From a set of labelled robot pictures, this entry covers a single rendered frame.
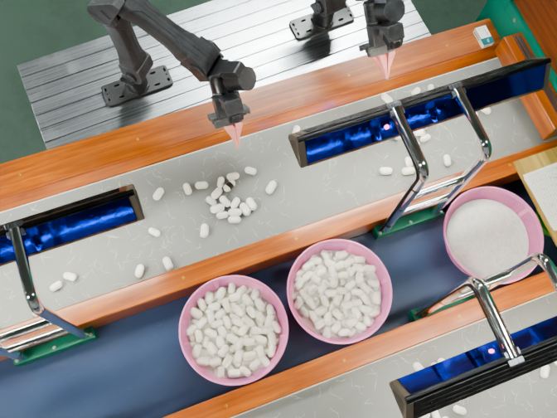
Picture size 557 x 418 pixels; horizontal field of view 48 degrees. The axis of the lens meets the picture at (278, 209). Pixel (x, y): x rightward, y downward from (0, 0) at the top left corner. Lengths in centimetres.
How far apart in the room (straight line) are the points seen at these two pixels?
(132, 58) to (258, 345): 80
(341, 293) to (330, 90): 57
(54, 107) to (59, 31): 101
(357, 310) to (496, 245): 42
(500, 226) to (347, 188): 42
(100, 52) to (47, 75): 17
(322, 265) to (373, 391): 34
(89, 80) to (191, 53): 50
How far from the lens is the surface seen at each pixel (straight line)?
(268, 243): 159
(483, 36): 197
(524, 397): 170
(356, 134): 136
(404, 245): 174
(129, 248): 163
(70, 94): 192
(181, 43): 151
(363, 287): 161
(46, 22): 293
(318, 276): 162
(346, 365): 155
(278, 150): 171
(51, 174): 172
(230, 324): 157
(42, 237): 132
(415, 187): 139
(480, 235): 175
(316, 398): 156
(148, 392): 164
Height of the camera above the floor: 229
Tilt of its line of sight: 71 degrees down
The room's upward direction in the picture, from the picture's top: 10 degrees clockwise
